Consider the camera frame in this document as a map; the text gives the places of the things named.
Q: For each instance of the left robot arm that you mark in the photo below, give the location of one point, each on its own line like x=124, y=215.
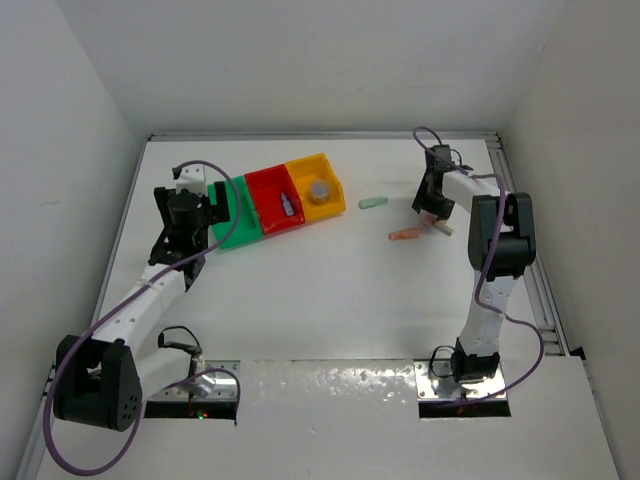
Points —
x=103, y=381

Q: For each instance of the yellow plastic bin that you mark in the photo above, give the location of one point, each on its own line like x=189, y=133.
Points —
x=302, y=172

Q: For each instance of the pink correction tape case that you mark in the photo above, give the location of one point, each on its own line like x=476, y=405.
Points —
x=426, y=223

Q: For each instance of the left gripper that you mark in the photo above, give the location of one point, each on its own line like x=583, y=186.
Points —
x=211, y=215

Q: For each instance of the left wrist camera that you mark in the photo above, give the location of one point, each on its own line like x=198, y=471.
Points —
x=190, y=179

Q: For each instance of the aluminium frame rail right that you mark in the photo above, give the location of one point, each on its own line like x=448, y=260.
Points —
x=544, y=308

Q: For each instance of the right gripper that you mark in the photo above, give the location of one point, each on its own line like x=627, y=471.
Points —
x=423, y=201

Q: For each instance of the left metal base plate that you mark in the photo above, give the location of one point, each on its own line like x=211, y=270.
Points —
x=219, y=385

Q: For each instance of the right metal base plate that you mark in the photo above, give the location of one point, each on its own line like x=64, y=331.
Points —
x=435, y=383

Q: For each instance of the aluminium frame rail back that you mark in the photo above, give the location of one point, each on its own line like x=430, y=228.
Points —
x=272, y=136

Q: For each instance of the blue correction tape case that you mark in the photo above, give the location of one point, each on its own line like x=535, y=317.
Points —
x=287, y=206

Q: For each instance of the orange correction tape case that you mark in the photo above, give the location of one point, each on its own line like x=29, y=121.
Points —
x=405, y=234

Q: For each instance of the grey eraser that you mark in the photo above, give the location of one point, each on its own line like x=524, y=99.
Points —
x=443, y=228

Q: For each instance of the round tape roll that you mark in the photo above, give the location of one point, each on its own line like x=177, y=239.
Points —
x=320, y=191

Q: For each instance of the metal base plate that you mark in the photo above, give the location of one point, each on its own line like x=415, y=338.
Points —
x=219, y=385
x=435, y=383

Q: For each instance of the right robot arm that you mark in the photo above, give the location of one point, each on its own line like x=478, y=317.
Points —
x=501, y=245

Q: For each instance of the aluminium frame rail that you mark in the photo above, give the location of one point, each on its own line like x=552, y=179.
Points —
x=272, y=136
x=544, y=308

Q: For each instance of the green plastic bin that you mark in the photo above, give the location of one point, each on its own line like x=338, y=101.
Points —
x=248, y=228

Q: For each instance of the green correction tape case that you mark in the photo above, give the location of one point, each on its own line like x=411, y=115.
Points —
x=372, y=202

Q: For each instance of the red plastic bin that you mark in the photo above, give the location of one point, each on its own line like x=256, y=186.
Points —
x=265, y=187

